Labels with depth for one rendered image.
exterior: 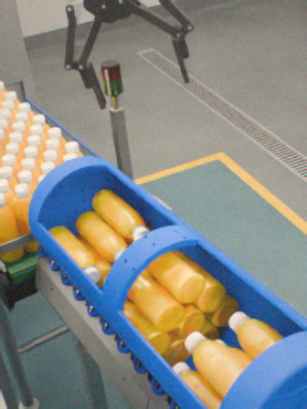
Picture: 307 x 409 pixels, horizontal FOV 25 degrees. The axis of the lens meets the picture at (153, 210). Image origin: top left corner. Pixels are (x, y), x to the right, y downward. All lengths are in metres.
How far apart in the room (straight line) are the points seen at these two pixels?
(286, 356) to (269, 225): 2.41
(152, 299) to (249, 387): 0.35
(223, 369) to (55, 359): 1.76
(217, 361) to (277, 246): 2.16
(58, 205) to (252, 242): 1.79
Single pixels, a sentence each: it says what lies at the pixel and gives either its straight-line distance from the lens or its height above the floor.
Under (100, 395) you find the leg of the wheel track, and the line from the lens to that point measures 2.21.
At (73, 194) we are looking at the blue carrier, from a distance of 1.78.
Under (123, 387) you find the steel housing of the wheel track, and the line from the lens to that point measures 1.63.
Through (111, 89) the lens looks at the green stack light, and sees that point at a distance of 2.22.
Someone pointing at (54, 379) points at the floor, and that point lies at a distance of 2.87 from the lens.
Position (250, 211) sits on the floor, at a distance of 3.64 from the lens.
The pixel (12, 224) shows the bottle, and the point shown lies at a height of 1.02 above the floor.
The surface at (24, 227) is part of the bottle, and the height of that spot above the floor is 0.99.
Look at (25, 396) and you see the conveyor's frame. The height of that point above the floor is 0.09.
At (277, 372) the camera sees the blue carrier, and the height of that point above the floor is 1.23.
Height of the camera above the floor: 2.07
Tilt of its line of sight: 34 degrees down
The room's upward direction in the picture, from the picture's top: 7 degrees counter-clockwise
